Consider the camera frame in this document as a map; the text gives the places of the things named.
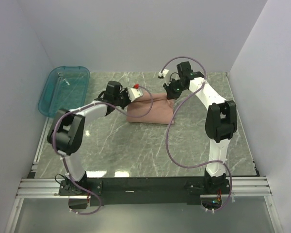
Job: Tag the teal transparent plastic bin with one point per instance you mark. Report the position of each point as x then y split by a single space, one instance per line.
66 87

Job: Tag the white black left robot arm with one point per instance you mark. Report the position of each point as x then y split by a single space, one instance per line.
66 132

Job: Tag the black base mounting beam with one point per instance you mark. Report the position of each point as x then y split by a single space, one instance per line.
152 190

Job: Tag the aluminium frame rail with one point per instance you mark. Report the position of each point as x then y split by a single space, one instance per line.
237 186

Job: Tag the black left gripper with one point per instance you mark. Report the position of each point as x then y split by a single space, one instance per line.
125 91

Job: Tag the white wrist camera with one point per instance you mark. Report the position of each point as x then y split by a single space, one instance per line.
135 93
164 74

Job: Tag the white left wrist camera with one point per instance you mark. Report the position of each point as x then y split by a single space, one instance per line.
135 93

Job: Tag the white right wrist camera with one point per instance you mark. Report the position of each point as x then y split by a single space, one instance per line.
164 74

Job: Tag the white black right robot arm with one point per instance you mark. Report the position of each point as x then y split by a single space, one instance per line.
220 123

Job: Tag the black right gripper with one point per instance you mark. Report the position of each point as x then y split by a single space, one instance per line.
170 94

